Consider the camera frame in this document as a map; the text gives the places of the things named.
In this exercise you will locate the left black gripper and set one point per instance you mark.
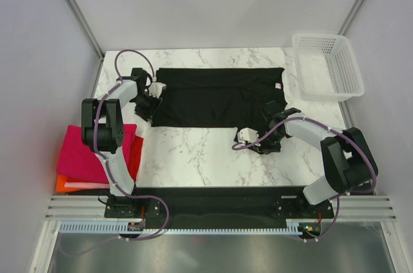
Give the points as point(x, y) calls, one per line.
point(148, 115)

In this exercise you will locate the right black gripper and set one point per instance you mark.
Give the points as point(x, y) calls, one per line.
point(261, 146)

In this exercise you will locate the black t shirt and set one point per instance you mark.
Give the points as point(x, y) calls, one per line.
point(218, 97)

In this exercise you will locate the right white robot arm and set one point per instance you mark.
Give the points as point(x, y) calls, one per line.
point(348, 164)

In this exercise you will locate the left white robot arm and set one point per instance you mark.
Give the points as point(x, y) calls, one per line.
point(103, 132)

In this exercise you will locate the folded red t shirt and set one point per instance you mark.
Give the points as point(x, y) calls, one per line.
point(135, 157)

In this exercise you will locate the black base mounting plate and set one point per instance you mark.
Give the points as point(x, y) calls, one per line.
point(277, 202)

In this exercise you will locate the white plastic basket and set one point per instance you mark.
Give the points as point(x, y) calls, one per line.
point(327, 68)

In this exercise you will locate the folded light pink t shirt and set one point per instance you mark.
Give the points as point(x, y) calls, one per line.
point(86, 185)

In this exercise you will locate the folded orange t shirt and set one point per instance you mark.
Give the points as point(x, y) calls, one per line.
point(60, 184)

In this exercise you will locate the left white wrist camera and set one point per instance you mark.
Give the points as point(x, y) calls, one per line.
point(156, 89)

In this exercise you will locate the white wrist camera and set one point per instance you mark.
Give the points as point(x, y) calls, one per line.
point(247, 135)
point(156, 89)

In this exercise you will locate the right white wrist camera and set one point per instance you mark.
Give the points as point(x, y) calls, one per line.
point(247, 135)

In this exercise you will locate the white slotted cable duct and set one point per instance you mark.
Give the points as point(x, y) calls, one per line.
point(128, 227)

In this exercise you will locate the aluminium frame rail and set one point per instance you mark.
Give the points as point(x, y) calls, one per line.
point(351, 208)

